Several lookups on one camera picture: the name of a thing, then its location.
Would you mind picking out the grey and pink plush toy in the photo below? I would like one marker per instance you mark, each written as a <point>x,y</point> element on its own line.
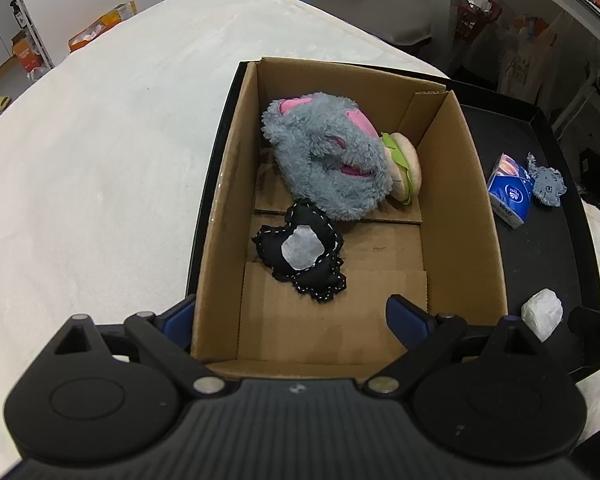
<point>325,160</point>

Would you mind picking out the small grey denim scrap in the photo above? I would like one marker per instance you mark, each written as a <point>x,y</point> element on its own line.
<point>547,185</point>

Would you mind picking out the burger plush toy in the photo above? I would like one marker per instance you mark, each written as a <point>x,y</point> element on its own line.
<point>407,165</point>

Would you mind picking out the white soft wad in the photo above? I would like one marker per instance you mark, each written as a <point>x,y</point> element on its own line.
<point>542,315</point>

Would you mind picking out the low black table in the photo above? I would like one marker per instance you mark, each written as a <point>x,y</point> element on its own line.
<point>380,10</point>

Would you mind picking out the yellow slipper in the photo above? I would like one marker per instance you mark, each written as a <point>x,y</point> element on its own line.
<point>1,104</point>

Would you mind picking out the orange paper bag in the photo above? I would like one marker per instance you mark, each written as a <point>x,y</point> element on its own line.
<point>105,25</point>

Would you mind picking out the black shallow tray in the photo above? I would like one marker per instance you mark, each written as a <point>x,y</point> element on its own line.
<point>555,260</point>

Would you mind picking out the red basket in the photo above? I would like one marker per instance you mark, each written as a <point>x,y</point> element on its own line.
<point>475,17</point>

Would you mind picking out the orange carton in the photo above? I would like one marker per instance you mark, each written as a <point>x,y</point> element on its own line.
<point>26,55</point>

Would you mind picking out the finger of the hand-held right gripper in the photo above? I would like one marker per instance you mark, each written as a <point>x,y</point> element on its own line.
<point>592,322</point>

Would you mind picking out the cardboard box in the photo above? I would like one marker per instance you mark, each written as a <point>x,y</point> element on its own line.
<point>380,270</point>

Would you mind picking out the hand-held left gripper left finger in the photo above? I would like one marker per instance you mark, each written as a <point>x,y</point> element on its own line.
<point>177,322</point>

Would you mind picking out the blue tissue pack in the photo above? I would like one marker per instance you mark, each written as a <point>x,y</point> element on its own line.
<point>510,192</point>

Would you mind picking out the black felt toy white patch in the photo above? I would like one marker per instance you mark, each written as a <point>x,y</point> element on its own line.
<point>310,225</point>

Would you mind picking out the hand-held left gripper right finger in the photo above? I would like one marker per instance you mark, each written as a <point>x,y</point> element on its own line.
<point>405,321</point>

